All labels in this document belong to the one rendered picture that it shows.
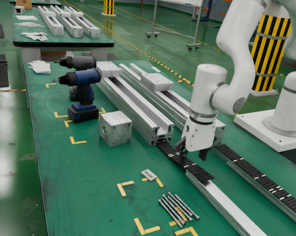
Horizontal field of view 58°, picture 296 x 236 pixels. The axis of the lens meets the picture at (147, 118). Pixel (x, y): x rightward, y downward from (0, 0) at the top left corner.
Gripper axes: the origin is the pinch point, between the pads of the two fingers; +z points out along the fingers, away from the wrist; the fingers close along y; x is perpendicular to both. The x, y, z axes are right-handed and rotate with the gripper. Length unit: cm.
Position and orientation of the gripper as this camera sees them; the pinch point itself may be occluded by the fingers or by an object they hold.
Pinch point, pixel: (192, 158)
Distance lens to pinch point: 91.7
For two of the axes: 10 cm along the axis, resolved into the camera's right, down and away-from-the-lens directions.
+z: -1.0, 8.9, 4.5
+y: 8.8, -1.3, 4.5
